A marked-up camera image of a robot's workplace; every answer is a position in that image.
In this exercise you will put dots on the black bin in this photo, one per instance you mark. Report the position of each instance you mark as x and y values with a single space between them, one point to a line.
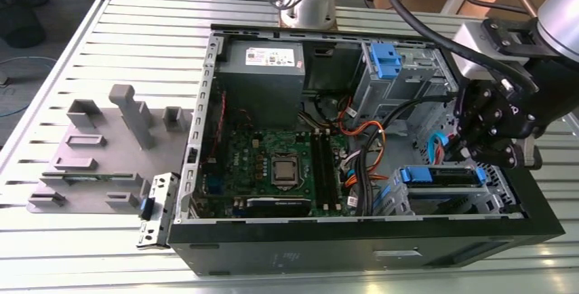
23 30

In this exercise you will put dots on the metal optical drive cage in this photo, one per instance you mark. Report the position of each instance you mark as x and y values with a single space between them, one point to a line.
393 90

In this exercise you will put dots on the metal disk bay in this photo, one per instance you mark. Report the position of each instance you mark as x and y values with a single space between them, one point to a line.
452 190

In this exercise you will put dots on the black RAM slot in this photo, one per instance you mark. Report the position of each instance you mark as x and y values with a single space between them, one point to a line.
331 172
319 168

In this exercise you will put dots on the black open PC case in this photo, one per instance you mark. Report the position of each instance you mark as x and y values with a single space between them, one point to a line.
316 246

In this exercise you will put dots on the silver CPU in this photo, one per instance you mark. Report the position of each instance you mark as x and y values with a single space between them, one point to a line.
284 172

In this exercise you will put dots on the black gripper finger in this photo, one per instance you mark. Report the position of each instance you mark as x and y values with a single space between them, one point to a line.
497 153
479 111

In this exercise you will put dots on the grey power supply unit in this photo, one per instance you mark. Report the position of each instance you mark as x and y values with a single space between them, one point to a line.
257 84

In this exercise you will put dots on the grey parts rack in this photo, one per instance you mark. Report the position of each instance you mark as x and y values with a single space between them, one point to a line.
121 158

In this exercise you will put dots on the green RAM stick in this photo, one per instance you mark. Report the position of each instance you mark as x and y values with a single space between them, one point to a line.
91 177

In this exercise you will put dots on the hard disk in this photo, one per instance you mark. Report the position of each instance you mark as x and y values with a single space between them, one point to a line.
413 175

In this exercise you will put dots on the black graphics card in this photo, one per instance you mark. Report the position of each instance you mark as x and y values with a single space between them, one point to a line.
276 206

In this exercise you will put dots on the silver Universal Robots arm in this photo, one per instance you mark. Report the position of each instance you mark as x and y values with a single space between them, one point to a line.
309 9

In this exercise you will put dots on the CPU socket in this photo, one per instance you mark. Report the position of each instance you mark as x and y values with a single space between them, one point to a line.
284 156

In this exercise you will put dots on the blue plastic drive latch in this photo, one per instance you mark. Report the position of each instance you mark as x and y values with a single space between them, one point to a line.
384 57

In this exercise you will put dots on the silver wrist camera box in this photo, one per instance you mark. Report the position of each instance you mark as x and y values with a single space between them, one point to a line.
469 40

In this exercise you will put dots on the green motherboard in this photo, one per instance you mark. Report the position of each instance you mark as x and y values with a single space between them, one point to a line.
244 172

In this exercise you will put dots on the metal card retention bracket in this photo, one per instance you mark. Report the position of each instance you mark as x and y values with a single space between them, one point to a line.
157 185

